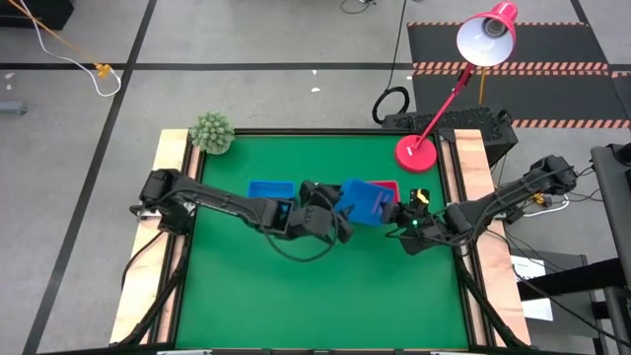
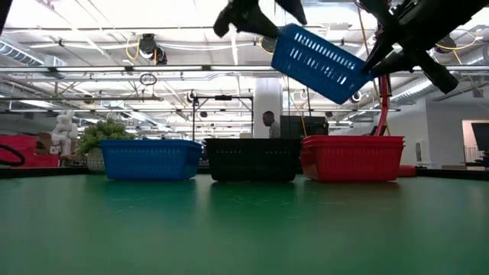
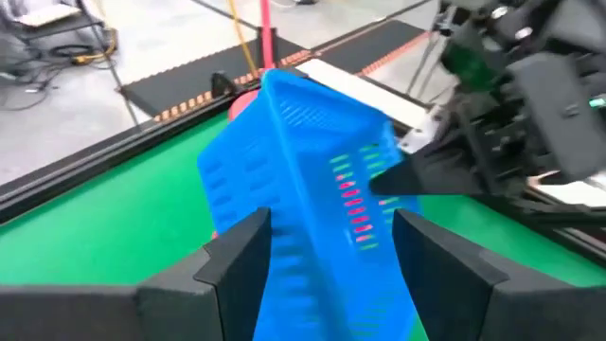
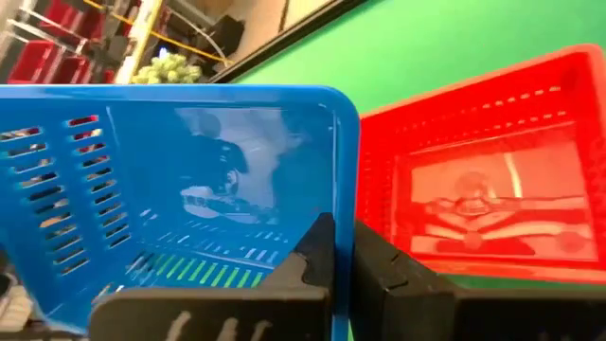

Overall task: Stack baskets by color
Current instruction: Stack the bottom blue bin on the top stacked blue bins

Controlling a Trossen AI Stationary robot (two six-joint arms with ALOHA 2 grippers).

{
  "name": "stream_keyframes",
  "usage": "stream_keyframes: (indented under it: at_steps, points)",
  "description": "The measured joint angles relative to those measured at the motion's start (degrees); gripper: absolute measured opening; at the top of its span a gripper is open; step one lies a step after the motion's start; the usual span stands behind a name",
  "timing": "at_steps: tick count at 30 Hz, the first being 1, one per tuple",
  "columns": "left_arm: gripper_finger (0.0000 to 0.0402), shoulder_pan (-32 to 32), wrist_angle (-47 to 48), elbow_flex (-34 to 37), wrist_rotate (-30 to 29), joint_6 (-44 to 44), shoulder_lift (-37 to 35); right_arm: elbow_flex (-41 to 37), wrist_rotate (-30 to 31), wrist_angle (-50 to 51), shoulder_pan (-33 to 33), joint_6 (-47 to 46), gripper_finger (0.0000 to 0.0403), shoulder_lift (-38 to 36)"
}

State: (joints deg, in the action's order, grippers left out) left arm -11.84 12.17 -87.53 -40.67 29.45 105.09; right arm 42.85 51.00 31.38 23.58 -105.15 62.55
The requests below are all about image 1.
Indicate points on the wooden side board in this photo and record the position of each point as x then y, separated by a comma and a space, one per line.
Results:
470, 148
167, 153

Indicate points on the red plastic slotted basket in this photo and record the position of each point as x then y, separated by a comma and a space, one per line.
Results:
392, 186

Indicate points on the red desk lamp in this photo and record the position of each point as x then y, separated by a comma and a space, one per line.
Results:
415, 154

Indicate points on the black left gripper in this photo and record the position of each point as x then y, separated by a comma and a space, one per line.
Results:
315, 224

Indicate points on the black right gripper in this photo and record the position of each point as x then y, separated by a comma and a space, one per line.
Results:
421, 229

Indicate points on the green artificial potted plant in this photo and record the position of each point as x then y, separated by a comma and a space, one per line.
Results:
213, 132

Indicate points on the black stand base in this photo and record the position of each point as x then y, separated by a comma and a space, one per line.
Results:
567, 286

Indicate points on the grey metal floor bracket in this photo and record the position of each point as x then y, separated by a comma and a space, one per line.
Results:
12, 107

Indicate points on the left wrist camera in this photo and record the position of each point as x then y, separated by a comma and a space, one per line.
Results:
323, 194

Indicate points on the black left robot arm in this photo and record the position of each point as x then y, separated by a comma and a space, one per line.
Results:
222, 199

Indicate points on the black aluminium table frame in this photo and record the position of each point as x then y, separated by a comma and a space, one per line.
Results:
305, 131

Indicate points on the white paper sheet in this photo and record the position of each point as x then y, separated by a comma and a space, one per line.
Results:
525, 266

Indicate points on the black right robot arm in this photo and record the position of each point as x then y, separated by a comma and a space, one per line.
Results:
508, 197

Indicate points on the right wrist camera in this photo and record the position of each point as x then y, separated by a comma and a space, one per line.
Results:
414, 199

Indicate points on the black perforated computer case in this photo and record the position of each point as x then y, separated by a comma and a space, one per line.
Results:
468, 118

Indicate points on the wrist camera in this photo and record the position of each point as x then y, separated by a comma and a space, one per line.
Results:
323, 194
414, 199

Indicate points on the blue plastic slotted basket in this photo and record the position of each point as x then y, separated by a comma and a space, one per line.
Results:
268, 190
362, 204

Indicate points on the black hazard-striped floor mat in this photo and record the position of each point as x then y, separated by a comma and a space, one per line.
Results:
542, 44
542, 96

